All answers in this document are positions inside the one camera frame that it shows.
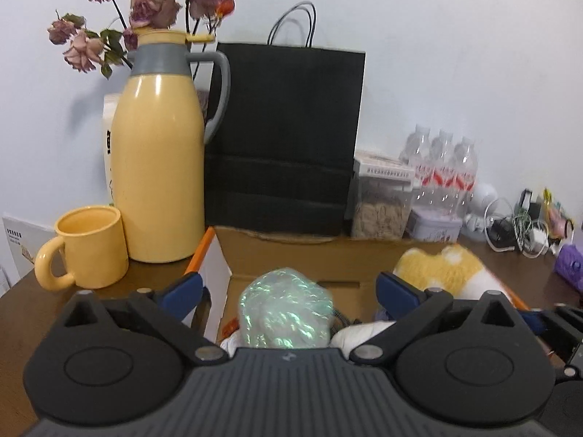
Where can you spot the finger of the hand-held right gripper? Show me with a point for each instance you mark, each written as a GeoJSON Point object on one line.
{"type": "Point", "coordinates": [534, 322]}

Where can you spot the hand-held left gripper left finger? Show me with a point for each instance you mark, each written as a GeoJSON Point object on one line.
{"type": "Point", "coordinates": [182, 296]}

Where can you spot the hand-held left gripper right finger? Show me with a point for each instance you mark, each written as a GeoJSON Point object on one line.
{"type": "Point", "coordinates": [398, 296]}

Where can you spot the white cloth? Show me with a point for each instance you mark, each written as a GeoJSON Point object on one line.
{"type": "Point", "coordinates": [360, 334]}

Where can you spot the iridescent plastic bag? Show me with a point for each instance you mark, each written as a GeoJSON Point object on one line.
{"type": "Point", "coordinates": [284, 309]}

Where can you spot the red cardboard box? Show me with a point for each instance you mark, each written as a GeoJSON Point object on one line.
{"type": "Point", "coordinates": [291, 259]}

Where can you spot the purple gift bag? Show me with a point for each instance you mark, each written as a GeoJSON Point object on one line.
{"type": "Point", "coordinates": [571, 266]}

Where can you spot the small printed tin box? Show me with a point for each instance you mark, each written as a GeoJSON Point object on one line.
{"type": "Point", "coordinates": [435, 225]}

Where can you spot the clear snack container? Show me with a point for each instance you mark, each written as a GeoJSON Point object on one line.
{"type": "Point", "coordinates": [378, 214]}

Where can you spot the yellow mug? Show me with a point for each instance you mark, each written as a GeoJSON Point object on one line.
{"type": "Point", "coordinates": [91, 246]}

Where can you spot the colourful snack packet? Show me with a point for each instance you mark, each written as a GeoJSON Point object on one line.
{"type": "Point", "coordinates": [558, 211]}

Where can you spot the black charger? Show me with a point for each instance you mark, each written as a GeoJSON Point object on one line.
{"type": "Point", "coordinates": [526, 199]}

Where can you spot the yellow thermos jug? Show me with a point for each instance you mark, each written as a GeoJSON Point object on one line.
{"type": "Point", "coordinates": [155, 168]}

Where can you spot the white round device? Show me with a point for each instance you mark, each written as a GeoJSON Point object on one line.
{"type": "Point", "coordinates": [483, 195]}

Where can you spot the white printed carton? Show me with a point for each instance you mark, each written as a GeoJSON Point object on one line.
{"type": "Point", "coordinates": [108, 145]}

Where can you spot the black paper bag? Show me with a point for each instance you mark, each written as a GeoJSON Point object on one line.
{"type": "Point", "coordinates": [282, 145]}

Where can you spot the dried rose bouquet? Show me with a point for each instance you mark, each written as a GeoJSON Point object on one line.
{"type": "Point", "coordinates": [150, 9]}

